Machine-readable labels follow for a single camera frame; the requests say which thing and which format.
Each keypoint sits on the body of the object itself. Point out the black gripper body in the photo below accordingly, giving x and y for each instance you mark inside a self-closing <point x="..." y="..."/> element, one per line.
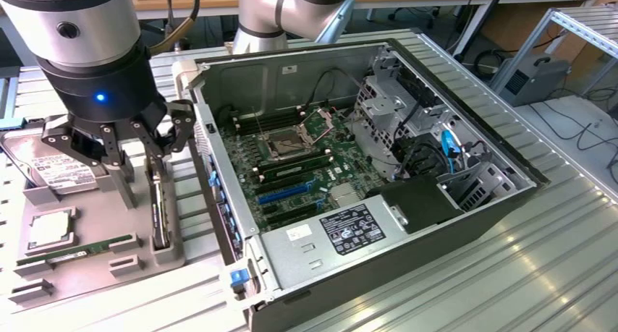
<point x="106" y="89"/>

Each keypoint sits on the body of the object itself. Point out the graphics card with metal bracket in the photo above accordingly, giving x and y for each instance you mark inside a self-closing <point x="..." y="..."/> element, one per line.
<point x="158" y="209"/>

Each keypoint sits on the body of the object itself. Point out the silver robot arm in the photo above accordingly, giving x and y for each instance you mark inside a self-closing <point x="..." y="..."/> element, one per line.
<point x="73" y="21"/>

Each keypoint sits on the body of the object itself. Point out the silver hard disk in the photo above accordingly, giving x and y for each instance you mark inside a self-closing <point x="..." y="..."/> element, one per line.
<point x="58" y="174"/>

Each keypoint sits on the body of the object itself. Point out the blue disk caddy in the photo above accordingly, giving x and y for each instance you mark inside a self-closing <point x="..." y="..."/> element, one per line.
<point x="13" y="124"/>

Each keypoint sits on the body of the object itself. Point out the thin metal locking lever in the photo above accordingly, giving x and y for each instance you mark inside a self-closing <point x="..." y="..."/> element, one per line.
<point x="260" y="124"/>

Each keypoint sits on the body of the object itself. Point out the black RAM slot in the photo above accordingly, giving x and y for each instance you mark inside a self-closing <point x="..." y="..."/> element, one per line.
<point x="292" y="162"/>
<point x="268" y="117"/>
<point x="266" y="114"/>
<point x="290" y="157"/>
<point x="269" y="121"/>
<point x="270" y="125"/>

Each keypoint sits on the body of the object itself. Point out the open black PC case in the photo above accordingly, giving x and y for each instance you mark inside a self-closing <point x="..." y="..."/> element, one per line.
<point x="251" y="79"/>

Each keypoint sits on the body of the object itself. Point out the CPU socket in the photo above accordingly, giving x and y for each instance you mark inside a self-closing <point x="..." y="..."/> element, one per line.
<point x="285" y="144"/>

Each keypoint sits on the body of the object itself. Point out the grey parts rack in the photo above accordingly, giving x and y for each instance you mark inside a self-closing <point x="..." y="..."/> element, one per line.
<point x="97" y="230"/>

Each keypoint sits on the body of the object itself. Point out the silver CPU chip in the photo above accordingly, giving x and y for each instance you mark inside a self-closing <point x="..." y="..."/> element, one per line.
<point x="49" y="229"/>

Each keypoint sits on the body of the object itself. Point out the installed RAM stick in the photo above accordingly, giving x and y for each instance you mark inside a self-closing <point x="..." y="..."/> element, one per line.
<point x="294" y="170"/>

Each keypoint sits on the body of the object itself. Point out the metal socket cover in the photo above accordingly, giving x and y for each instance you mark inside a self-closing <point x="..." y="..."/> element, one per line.
<point x="309" y="129"/>

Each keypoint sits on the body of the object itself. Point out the blue expansion slot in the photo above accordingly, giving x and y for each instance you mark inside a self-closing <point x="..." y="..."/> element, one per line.
<point x="284" y="196"/>

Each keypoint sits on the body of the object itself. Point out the green RAM stick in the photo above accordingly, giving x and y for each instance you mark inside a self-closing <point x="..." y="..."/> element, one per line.
<point x="73" y="252"/>

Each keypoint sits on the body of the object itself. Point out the short black expansion slot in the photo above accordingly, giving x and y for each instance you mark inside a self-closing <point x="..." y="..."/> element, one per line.
<point x="272" y="209"/>

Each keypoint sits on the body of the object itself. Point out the green motherboard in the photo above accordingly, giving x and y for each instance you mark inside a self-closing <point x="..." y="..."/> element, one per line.
<point x="338" y="158"/>

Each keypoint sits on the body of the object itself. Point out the silver chipset heat sink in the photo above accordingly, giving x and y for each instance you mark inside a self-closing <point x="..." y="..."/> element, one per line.
<point x="344" y="195"/>

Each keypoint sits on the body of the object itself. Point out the grey power supply unit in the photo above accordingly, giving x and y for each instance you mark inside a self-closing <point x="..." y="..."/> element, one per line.
<point x="300" y="252"/>

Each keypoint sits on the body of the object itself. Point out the metal disk bay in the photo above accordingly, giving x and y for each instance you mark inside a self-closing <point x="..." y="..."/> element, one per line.
<point x="478" y="192"/>
<point x="386" y="106"/>

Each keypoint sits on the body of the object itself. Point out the blue case latch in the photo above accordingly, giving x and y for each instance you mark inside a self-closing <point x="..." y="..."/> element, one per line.
<point x="239" y="277"/>

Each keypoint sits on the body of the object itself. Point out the black plastic shroud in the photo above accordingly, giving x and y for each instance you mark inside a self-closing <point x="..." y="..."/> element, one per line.
<point x="416" y="202"/>

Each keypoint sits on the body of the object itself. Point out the black office chair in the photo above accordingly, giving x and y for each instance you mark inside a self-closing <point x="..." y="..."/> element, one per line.
<point x="404" y="9"/>

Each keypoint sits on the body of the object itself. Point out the grey box device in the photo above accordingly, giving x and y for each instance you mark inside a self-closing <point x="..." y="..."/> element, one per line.
<point x="532" y="80"/>

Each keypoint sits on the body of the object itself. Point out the aluminium frame table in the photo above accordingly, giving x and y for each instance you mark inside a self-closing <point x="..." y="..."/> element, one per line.
<point x="584" y="22"/>

